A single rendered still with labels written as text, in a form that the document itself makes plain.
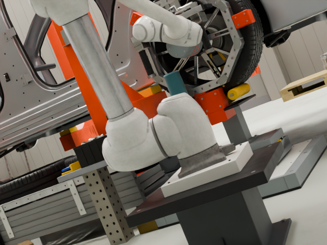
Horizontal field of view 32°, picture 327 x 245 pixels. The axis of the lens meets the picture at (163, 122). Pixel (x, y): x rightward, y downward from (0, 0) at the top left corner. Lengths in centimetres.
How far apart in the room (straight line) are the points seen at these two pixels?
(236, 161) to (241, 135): 127
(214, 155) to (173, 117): 20
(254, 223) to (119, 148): 53
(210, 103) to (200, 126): 104
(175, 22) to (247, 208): 80
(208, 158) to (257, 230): 30
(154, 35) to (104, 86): 50
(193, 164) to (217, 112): 105
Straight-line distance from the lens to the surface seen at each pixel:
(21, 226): 379
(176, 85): 295
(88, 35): 197
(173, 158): 317
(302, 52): 896
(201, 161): 199
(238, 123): 317
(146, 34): 238
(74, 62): 318
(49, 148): 1044
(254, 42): 304
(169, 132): 198
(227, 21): 296
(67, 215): 355
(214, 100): 301
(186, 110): 198
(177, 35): 234
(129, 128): 199
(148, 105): 343
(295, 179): 272
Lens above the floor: 61
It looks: 2 degrees down
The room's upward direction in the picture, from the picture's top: 22 degrees counter-clockwise
